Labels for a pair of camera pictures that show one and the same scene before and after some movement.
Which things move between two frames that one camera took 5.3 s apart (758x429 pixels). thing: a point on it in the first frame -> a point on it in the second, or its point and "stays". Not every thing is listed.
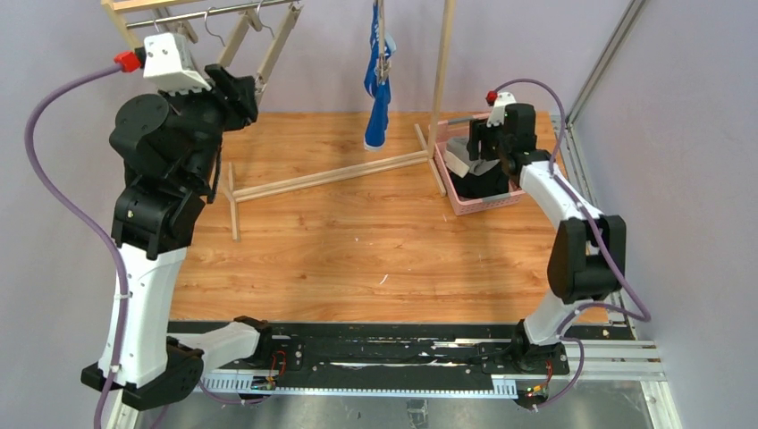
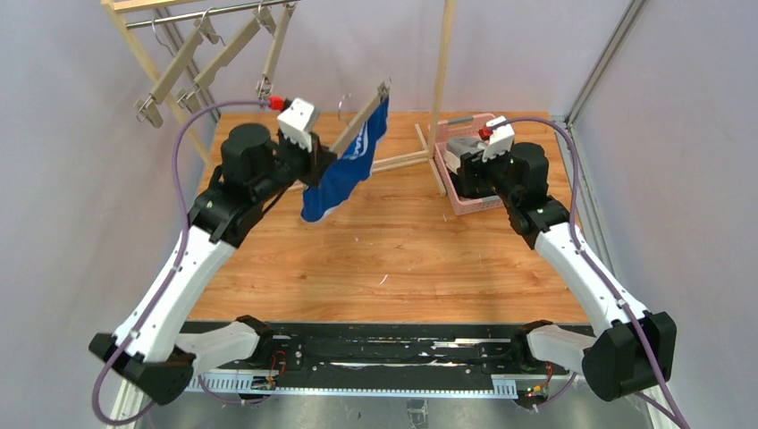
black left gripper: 235,94 -> 319,161
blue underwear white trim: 377,78 -> 349,168
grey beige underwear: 458,158 stays
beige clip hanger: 383,63 -> 360,119
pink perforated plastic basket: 463,205 stays
